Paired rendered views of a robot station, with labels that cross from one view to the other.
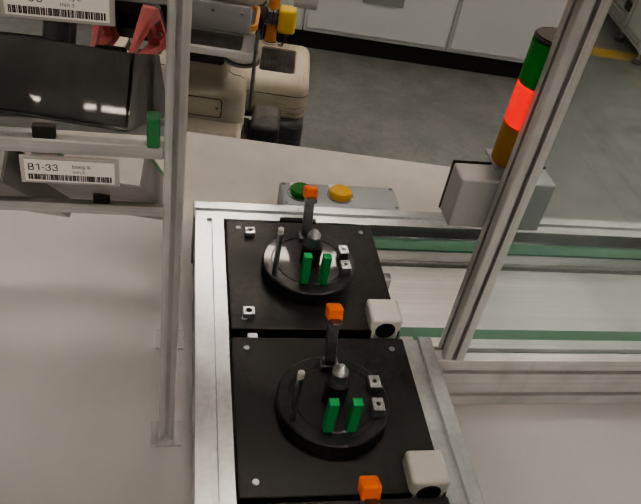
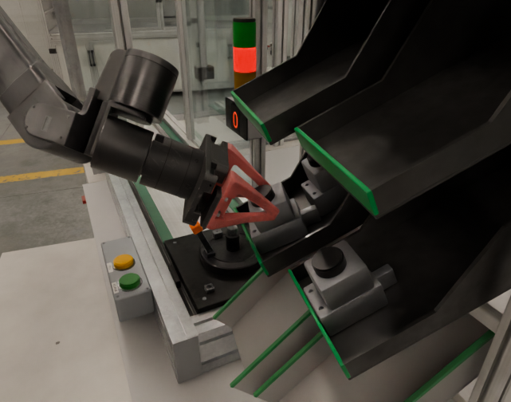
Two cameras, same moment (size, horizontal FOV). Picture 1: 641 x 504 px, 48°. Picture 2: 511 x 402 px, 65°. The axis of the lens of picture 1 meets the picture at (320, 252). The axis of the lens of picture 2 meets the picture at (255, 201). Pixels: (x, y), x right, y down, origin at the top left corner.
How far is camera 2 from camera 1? 1.17 m
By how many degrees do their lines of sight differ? 80
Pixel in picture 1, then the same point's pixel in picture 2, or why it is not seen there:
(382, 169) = (9, 291)
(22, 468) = not seen: hidden behind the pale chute
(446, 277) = (177, 226)
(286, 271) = (250, 254)
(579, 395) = not seen: hidden behind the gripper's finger
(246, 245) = (224, 288)
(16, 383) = not seen: outside the picture
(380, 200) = (122, 245)
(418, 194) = (49, 266)
